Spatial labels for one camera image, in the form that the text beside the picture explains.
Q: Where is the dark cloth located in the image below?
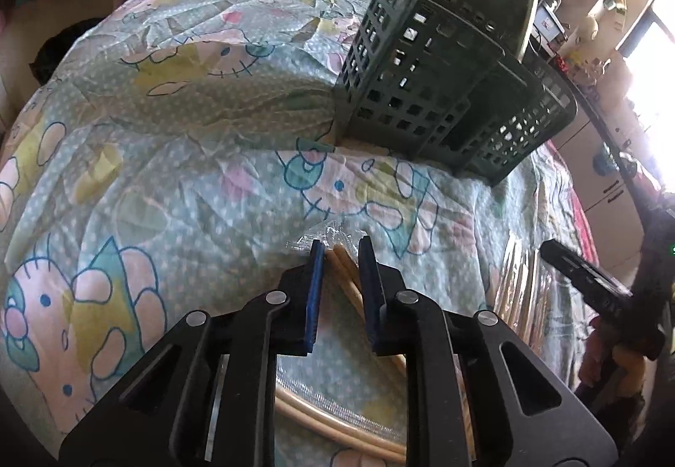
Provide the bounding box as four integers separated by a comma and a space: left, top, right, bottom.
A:
30, 18, 103, 84

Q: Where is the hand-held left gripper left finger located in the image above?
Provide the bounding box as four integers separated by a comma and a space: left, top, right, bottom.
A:
58, 239, 325, 467

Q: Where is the green plastic utensil basket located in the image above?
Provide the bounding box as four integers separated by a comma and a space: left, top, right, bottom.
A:
333, 0, 578, 188

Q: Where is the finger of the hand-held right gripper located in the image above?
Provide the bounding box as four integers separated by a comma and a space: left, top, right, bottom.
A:
539, 239, 634, 312

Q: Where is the white cabinet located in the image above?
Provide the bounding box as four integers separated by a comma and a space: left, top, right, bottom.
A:
553, 98, 657, 270

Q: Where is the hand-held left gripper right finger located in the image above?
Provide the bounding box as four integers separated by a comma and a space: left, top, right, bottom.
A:
359, 236, 618, 467

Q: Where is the pile of wrapped chopsticks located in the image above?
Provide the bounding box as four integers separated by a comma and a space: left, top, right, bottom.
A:
488, 234, 561, 344

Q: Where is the pink blanket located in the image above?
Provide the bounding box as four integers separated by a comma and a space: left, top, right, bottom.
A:
543, 137, 602, 265

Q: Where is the cartoon printed bed sheet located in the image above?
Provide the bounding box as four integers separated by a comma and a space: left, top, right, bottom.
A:
0, 0, 594, 467

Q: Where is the person's right hand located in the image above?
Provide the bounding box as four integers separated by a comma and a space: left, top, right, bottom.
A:
577, 314, 648, 400

